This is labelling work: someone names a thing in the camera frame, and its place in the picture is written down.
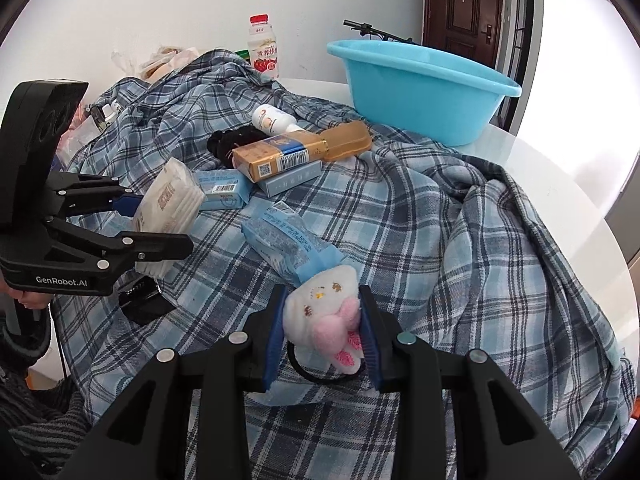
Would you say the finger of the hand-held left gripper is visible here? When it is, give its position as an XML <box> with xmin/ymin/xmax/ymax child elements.
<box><xmin>42</xmin><ymin>215</ymin><xmax>195</xmax><ymax>272</ymax></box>
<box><xmin>44</xmin><ymin>172</ymin><xmax>146</xmax><ymax>217</ymax></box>

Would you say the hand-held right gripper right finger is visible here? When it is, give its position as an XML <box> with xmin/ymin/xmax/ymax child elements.
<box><xmin>357</xmin><ymin>285</ymin><xmax>583</xmax><ymax>480</ymax></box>

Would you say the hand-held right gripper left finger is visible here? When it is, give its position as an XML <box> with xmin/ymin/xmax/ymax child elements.
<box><xmin>57</xmin><ymin>285</ymin><xmax>288</xmax><ymax>480</ymax></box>

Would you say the white plush bunny hair tie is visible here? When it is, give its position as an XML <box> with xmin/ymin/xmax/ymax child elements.
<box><xmin>282</xmin><ymin>266</ymin><xmax>366</xmax><ymax>386</ymax></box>

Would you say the gold cigarette carton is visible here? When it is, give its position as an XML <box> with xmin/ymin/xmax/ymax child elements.
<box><xmin>232</xmin><ymin>132</ymin><xmax>328</xmax><ymax>183</ymax></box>

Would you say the white box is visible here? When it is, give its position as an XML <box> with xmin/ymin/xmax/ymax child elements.
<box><xmin>257</xmin><ymin>160</ymin><xmax>324</xmax><ymax>198</ymax></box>

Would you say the brown box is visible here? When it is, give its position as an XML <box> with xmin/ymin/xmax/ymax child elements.
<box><xmin>320</xmin><ymin>121</ymin><xmax>373</xmax><ymax>162</ymax></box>

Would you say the blue plastic basin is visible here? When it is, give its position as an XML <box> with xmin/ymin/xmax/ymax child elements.
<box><xmin>327</xmin><ymin>39</ymin><xmax>522</xmax><ymax>147</ymax></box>

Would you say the person's left forearm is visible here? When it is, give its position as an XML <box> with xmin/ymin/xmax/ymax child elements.
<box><xmin>0</xmin><ymin>305</ymin><xmax>103</xmax><ymax>466</ymax></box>

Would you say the person's left hand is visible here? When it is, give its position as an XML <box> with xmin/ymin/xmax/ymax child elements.
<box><xmin>15</xmin><ymin>287</ymin><xmax>51</xmax><ymax>311</ymax></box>

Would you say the clear plastic bag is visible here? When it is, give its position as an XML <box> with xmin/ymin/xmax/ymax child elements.
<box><xmin>57</xmin><ymin>120</ymin><xmax>101</xmax><ymax>161</ymax></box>

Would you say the pink plastic bag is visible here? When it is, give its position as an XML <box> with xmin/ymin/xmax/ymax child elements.
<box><xmin>62</xmin><ymin>102</ymin><xmax>91</xmax><ymax>136</ymax></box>

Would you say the blue wet wipes pack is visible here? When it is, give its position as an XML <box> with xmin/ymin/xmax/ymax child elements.
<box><xmin>241</xmin><ymin>201</ymin><xmax>351</xmax><ymax>286</ymax></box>
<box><xmin>192</xmin><ymin>167</ymin><xmax>254</xmax><ymax>210</ymax></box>

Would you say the blue plaid cloth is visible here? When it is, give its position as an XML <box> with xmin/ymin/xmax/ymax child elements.
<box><xmin>52</xmin><ymin>49</ymin><xmax>636</xmax><ymax>480</ymax></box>

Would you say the plastic bag of bread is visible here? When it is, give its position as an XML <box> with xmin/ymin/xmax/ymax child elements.
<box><xmin>112</xmin><ymin>45</ymin><xmax>201</xmax><ymax>81</ymax></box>

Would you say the white lotion bottle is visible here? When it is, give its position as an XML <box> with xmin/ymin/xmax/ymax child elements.
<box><xmin>251</xmin><ymin>104</ymin><xmax>301</xmax><ymax>136</ymax></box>

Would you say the red-capped yogurt drink bottle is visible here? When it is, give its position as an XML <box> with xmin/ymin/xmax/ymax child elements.
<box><xmin>248</xmin><ymin>14</ymin><xmax>281</xmax><ymax>80</ymax></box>

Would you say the gold refrigerator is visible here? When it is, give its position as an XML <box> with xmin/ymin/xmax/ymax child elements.
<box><xmin>605</xmin><ymin>155</ymin><xmax>640</xmax><ymax>266</ymax></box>

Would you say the black folding bicycle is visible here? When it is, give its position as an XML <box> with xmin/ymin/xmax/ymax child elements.
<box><xmin>343</xmin><ymin>19</ymin><xmax>415</xmax><ymax>45</ymax></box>

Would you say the black-framed glass door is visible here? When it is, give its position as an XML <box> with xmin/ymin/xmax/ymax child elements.
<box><xmin>500</xmin><ymin>0</ymin><xmax>532</xmax><ymax>133</ymax></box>

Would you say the brown entrance door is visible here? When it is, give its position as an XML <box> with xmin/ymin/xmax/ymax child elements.
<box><xmin>422</xmin><ymin>0</ymin><xmax>505</xmax><ymax>68</ymax></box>

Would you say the black plush hair tie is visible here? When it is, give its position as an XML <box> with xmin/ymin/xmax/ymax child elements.
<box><xmin>207</xmin><ymin>127</ymin><xmax>266</xmax><ymax>170</ymax></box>

